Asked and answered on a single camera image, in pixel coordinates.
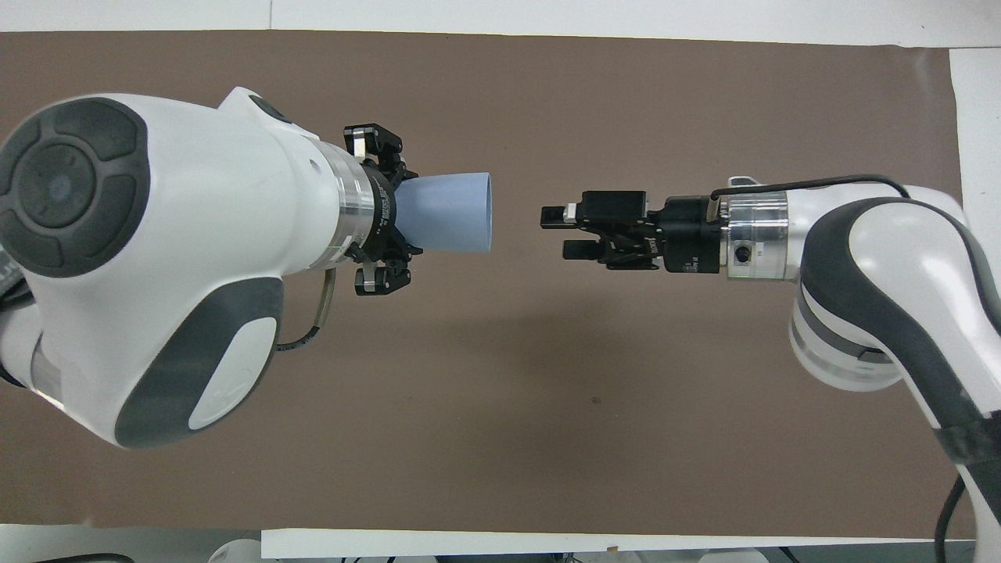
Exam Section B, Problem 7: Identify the light blue cup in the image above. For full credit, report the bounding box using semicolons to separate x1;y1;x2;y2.
393;171;494;254

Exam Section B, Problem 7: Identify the black cable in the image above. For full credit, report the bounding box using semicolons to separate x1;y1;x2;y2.
934;472;972;563
709;174;913;207
275;266;339;353

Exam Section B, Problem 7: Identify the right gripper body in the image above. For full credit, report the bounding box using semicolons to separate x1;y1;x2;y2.
644;195;725;276

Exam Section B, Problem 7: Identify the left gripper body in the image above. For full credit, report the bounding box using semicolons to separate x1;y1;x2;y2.
366;167;409;264

